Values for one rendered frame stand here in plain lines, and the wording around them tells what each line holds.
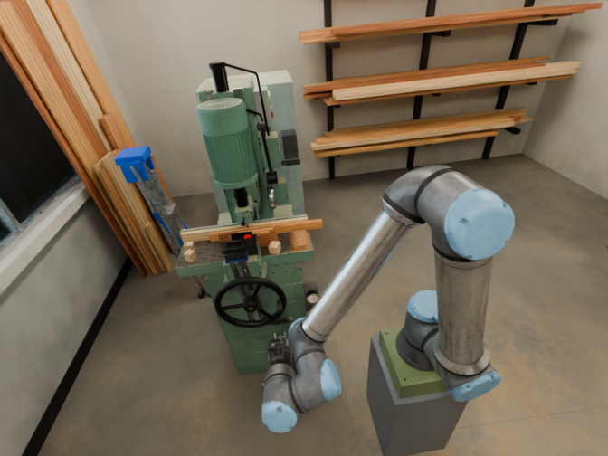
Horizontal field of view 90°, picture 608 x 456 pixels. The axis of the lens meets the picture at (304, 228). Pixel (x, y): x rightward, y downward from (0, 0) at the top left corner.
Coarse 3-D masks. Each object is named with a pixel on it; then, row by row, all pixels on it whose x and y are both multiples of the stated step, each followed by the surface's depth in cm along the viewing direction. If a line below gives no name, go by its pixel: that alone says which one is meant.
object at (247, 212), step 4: (248, 196) 142; (248, 200) 139; (236, 204) 137; (248, 204) 136; (236, 208) 134; (240, 208) 134; (244, 208) 134; (248, 208) 133; (252, 208) 141; (236, 212) 132; (240, 212) 132; (244, 212) 132; (248, 212) 132; (252, 212) 139; (236, 216) 133; (240, 216) 133; (244, 216) 133; (248, 216) 134; (252, 216) 136; (236, 220) 134; (240, 220) 134; (248, 220) 135; (252, 220) 136; (240, 224) 136
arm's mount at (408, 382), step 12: (384, 336) 125; (396, 336) 125; (384, 348) 125; (396, 360) 116; (396, 372) 113; (408, 372) 112; (420, 372) 112; (432, 372) 112; (396, 384) 114; (408, 384) 109; (420, 384) 109; (432, 384) 110; (408, 396) 114
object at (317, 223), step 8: (280, 224) 144; (288, 224) 144; (296, 224) 144; (304, 224) 144; (312, 224) 145; (320, 224) 145; (216, 232) 144; (224, 232) 143; (280, 232) 145; (288, 232) 146; (216, 240) 144
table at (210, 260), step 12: (204, 240) 146; (288, 240) 141; (180, 252) 139; (204, 252) 138; (216, 252) 137; (264, 252) 135; (288, 252) 133; (300, 252) 134; (312, 252) 134; (180, 264) 133; (192, 264) 132; (204, 264) 132; (216, 264) 132; (264, 264) 133; (276, 264) 136; (180, 276) 134; (264, 276) 127
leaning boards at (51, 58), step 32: (0, 0) 166; (32, 0) 184; (64, 0) 214; (0, 32) 160; (32, 32) 182; (64, 32) 209; (32, 64) 173; (64, 64) 203; (96, 64) 239; (32, 96) 173; (64, 96) 200; (96, 96) 233; (64, 128) 190; (96, 128) 224; (96, 160) 216; (96, 192) 215; (128, 192) 228; (128, 224) 229; (160, 256) 254
